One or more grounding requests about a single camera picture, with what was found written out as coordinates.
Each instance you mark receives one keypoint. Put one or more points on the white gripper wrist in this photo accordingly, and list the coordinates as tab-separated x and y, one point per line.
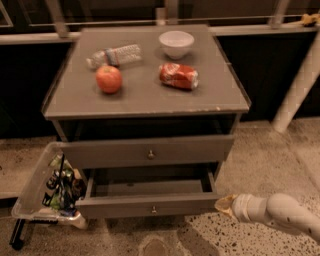
240	208

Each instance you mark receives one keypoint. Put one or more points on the grey drawer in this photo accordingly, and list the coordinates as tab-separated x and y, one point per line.
133	152
131	192

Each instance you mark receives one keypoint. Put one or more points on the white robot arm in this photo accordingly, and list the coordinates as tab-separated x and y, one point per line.
266	66

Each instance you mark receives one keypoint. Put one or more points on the round knob upper drawer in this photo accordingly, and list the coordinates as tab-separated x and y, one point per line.
151	155

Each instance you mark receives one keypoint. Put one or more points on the grey wooden drawer cabinet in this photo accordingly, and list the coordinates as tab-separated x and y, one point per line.
76	97

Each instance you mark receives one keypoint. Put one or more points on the red crushed soda can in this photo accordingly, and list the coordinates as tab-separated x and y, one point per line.
179	76

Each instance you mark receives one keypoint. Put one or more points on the snack packets in bin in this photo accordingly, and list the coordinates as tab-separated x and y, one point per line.
66	189

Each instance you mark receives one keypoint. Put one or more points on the white ceramic bowl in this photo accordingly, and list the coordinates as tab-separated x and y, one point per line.
176	44

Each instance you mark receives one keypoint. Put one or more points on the clear plastic storage bin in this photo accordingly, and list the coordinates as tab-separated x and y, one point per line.
29	204

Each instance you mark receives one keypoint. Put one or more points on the red apple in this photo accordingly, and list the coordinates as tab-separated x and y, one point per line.
109	79

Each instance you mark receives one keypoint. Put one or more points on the clear plastic water bottle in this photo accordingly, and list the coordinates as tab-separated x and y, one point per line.
115	56

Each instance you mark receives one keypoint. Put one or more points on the metal railing with glass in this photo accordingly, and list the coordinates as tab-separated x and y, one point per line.
45	21

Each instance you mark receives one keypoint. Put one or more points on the black bin wheel bracket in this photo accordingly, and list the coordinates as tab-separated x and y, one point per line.
16	242

